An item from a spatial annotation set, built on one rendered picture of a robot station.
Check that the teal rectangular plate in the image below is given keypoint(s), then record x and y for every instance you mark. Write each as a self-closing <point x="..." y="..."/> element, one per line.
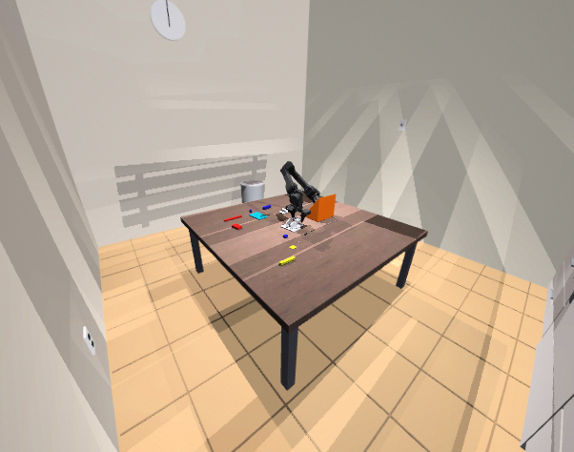
<point x="258" y="215"/>

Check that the yellow rectangular bar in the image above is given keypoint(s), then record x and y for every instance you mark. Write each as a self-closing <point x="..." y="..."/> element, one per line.
<point x="287" y="260"/>

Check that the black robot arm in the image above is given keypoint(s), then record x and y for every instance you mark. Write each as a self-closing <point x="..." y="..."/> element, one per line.
<point x="295" y="194"/>

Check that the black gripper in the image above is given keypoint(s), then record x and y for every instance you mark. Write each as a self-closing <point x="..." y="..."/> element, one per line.
<point x="304" y="213"/>

